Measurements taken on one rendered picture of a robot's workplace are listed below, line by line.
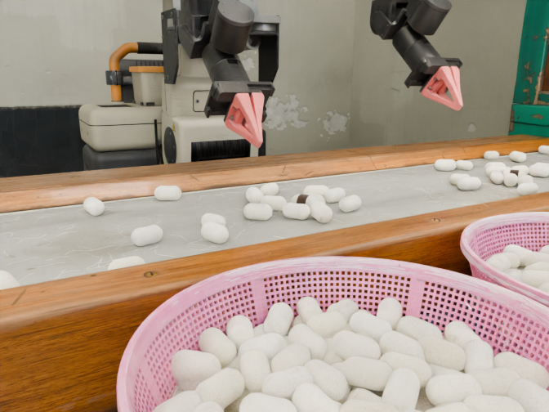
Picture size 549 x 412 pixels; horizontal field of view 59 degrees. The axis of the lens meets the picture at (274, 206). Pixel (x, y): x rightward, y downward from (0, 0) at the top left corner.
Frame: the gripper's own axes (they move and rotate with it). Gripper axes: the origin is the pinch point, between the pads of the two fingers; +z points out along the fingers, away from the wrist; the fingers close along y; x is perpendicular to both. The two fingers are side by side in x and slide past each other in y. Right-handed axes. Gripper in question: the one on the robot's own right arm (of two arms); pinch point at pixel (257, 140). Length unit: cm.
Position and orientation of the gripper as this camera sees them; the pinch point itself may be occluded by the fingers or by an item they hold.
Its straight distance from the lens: 72.8
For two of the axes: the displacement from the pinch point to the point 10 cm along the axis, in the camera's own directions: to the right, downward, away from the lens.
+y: 8.8, -1.1, 4.7
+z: 3.5, 8.1, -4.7
